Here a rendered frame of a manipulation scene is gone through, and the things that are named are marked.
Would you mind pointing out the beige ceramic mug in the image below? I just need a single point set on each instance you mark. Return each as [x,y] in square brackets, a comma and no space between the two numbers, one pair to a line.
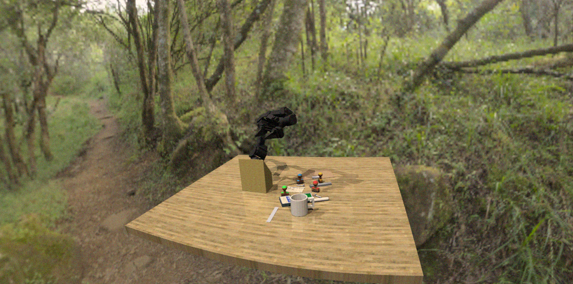
[299,204]

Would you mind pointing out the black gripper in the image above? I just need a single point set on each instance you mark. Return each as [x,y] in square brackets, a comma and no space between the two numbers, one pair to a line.
[275,132]

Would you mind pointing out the grey flat strip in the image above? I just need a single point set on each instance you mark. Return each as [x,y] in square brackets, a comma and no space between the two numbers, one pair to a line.
[272,214]

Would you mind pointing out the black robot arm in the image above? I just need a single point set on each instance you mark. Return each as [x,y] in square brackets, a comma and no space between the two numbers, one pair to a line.
[272,117]

